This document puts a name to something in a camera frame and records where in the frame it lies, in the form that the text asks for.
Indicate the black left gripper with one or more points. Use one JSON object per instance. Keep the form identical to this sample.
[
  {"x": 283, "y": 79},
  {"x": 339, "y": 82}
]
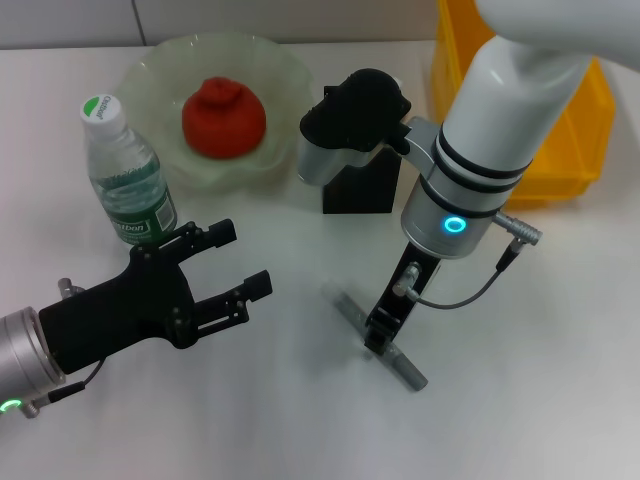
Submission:
[{"x": 115, "y": 310}]

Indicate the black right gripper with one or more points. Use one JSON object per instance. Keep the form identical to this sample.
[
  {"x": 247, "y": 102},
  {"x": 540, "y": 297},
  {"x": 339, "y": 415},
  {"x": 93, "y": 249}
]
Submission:
[{"x": 405, "y": 280}]

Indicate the grey marker pen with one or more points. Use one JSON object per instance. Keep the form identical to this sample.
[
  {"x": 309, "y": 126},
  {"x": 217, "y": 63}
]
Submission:
[{"x": 410, "y": 375}]

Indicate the clear green-labelled water bottle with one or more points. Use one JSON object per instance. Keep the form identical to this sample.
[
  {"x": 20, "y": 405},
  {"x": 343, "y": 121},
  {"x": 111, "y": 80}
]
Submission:
[{"x": 130, "y": 190}]

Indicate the orange fruit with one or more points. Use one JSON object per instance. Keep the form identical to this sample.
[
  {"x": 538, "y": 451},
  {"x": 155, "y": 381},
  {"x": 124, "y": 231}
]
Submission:
[{"x": 225, "y": 125}]

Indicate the white and silver left arm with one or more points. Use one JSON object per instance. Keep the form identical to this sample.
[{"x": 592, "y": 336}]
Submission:
[{"x": 22, "y": 350}]

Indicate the black mesh pen holder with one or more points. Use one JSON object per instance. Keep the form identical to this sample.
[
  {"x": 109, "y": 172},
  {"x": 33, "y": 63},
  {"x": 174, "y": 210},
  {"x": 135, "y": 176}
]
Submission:
[{"x": 360, "y": 195}]

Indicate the green glass fruit plate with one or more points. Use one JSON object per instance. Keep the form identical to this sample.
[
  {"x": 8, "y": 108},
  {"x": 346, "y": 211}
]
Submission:
[{"x": 285, "y": 100}]

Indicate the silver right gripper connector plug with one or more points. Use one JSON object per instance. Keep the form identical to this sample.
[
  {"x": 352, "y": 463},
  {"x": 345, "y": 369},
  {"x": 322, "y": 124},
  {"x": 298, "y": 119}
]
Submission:
[{"x": 406, "y": 280}]

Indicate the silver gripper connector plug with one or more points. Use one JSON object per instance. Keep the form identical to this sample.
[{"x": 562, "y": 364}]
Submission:
[
  {"x": 406, "y": 280},
  {"x": 70, "y": 287}
]

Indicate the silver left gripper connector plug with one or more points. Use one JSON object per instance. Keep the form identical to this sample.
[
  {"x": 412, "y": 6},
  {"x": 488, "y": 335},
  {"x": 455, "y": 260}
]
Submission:
[{"x": 70, "y": 287}]

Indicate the yellow plastic bin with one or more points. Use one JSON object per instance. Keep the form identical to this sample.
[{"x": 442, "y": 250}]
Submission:
[{"x": 590, "y": 150}]

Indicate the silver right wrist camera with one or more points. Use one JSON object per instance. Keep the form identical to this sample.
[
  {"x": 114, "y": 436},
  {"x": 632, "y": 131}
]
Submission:
[{"x": 350, "y": 115}]

